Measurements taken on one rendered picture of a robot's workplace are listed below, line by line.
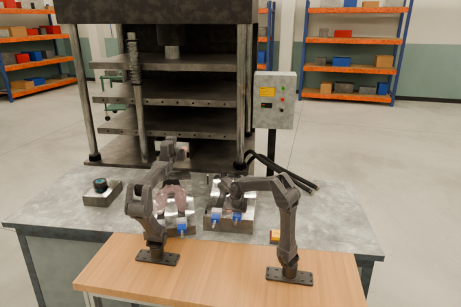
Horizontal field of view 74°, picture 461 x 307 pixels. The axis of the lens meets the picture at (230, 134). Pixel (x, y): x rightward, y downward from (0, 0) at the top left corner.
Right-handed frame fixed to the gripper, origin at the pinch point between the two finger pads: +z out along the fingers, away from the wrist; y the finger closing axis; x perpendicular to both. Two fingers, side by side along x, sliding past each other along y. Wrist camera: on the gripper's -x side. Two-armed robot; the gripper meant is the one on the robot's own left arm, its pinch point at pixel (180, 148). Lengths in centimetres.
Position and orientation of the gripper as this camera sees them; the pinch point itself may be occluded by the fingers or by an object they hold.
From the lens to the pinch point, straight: 166.0
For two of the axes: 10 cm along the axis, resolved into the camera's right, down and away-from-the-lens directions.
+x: 0.0, 9.5, 3.2
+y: -9.8, -0.6, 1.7
